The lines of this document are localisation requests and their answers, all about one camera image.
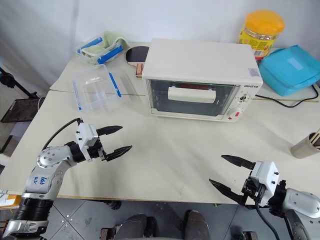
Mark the wide dark rounded shape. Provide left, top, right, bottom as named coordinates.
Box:
left=116, top=213, right=157, bottom=240

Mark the light blue fabric bag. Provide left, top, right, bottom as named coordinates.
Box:
left=258, top=44, right=320, bottom=96

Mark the light green towel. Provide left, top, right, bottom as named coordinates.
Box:
left=81, top=30, right=128, bottom=57

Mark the black table caster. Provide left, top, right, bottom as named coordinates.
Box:
left=107, top=199, right=122, bottom=210

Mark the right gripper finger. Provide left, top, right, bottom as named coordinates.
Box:
left=208, top=178, right=245, bottom=206
left=221, top=154, right=256, bottom=172

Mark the yellow cardboard box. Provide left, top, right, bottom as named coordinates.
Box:
left=0, top=189, right=22, bottom=208

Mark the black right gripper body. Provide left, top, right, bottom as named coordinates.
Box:
left=240, top=176, right=265, bottom=207

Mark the glass oven door white handle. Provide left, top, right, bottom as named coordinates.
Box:
left=146, top=78, right=241, bottom=118

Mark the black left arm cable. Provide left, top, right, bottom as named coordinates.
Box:
left=42, top=117, right=84, bottom=151

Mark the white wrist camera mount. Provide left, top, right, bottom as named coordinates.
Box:
left=74, top=121, right=100, bottom=163
left=249, top=161, right=280, bottom=207

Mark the narrow dark rounded shape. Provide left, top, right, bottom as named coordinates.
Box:
left=184, top=209, right=211, bottom=240

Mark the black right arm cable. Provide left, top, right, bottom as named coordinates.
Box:
left=254, top=198, right=279, bottom=240

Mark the white toaster oven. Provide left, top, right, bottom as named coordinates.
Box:
left=141, top=38, right=264, bottom=123

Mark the black mesh tray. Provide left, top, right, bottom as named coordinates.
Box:
left=0, top=98, right=46, bottom=124

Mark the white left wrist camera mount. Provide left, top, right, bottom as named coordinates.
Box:
left=74, top=121, right=100, bottom=163

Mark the black table tennis paddle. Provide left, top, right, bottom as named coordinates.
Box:
left=125, top=45, right=151, bottom=79

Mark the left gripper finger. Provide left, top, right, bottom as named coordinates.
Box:
left=96, top=125, right=124, bottom=138
left=104, top=145, right=133, bottom=162

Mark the light wooden chopstick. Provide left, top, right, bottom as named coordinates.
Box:
left=309, top=128, right=320, bottom=145

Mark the clear container holding towel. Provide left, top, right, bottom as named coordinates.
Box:
left=73, top=31, right=132, bottom=66

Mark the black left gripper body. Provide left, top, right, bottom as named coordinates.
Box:
left=87, top=138, right=111, bottom=163

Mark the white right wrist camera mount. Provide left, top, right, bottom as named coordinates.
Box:
left=249, top=161, right=280, bottom=207

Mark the black tripod stand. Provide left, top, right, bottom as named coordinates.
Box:
left=0, top=66, right=38, bottom=100

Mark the empty clear blue-clip container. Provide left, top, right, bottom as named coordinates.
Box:
left=71, top=64, right=123, bottom=116

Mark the black power cable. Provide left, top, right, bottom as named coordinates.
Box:
left=251, top=83, right=320, bottom=109

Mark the yellow-lidded snack jar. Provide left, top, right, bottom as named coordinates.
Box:
left=236, top=9, right=286, bottom=61

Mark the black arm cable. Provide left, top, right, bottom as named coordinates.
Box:
left=254, top=198, right=279, bottom=240
left=42, top=117, right=84, bottom=151

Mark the beige cylinder holder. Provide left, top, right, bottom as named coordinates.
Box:
left=290, top=136, right=320, bottom=160

